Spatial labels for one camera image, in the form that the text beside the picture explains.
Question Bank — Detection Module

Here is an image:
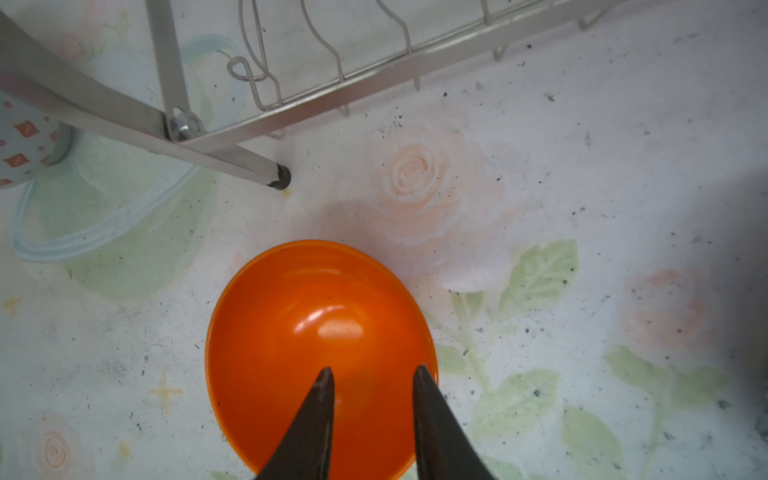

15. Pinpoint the green patterned ceramic bowl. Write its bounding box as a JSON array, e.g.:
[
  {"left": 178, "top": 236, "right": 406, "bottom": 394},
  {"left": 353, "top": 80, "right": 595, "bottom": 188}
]
[{"left": 0, "top": 91, "right": 73, "bottom": 189}]

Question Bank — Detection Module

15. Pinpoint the steel wire dish rack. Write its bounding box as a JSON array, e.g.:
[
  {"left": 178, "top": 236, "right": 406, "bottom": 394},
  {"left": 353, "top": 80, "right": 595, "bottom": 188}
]
[{"left": 1, "top": 1, "right": 612, "bottom": 190}]

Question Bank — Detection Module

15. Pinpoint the orange plastic bowl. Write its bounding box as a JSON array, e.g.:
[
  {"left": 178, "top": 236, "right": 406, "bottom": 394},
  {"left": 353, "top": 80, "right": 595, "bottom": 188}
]
[{"left": 205, "top": 240, "right": 438, "bottom": 479}]

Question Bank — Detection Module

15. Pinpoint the clear plastic lidded container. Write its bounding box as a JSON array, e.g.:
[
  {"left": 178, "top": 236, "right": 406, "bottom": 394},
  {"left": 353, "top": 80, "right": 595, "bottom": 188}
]
[{"left": 11, "top": 35, "right": 244, "bottom": 299}]

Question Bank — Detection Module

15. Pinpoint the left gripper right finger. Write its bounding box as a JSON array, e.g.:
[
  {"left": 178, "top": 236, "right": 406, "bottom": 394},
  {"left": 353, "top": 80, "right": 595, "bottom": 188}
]
[{"left": 412, "top": 365, "right": 494, "bottom": 480}]

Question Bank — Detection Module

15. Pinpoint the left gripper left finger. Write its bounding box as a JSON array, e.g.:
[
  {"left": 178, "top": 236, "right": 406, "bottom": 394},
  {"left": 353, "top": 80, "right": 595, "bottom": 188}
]
[{"left": 255, "top": 367, "right": 335, "bottom": 480}]

